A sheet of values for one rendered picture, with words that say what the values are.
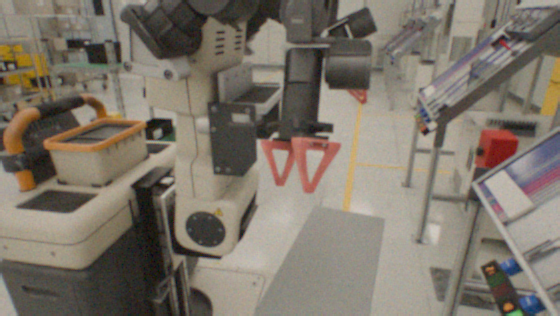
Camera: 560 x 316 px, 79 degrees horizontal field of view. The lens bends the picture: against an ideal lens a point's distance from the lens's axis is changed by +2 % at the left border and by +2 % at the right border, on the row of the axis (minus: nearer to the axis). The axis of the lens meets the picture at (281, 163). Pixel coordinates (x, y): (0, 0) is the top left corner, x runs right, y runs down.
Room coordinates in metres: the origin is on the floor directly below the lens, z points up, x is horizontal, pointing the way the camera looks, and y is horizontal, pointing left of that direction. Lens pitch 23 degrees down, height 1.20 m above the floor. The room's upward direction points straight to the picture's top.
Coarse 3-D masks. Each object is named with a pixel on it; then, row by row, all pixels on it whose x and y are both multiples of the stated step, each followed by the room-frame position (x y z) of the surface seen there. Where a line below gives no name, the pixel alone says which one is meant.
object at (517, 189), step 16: (544, 144) 0.89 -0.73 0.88; (528, 160) 0.88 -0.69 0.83; (544, 160) 0.83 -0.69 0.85; (496, 176) 0.91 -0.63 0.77; (512, 176) 0.86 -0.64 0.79; (528, 176) 0.82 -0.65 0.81; (544, 176) 0.78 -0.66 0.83; (496, 192) 0.85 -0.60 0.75; (512, 192) 0.80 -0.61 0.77; (528, 192) 0.76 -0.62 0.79; (544, 192) 0.73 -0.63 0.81; (496, 208) 0.79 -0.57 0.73; (512, 208) 0.75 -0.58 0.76; (528, 208) 0.72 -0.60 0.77
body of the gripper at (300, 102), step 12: (288, 84) 0.49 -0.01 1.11; (300, 84) 0.48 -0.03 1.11; (312, 84) 0.49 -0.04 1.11; (288, 96) 0.48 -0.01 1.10; (300, 96) 0.48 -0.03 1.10; (312, 96) 0.48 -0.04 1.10; (288, 108) 0.48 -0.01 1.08; (300, 108) 0.47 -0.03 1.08; (312, 108) 0.47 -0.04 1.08; (288, 120) 0.45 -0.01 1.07; (300, 120) 0.44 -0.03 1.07; (312, 120) 0.47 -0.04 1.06; (276, 132) 0.52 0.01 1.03; (312, 132) 0.48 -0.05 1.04
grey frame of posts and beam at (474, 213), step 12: (468, 204) 0.99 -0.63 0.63; (480, 204) 0.97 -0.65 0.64; (468, 216) 0.97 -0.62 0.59; (480, 216) 0.96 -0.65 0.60; (468, 228) 0.96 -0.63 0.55; (468, 240) 0.97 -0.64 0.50; (456, 252) 1.00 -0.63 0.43; (468, 252) 0.96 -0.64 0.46; (456, 264) 0.97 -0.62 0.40; (468, 264) 0.96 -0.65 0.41; (456, 276) 0.96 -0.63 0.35; (456, 288) 0.97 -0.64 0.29; (456, 300) 0.96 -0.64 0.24; (444, 312) 0.97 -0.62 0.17; (456, 312) 0.96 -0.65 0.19
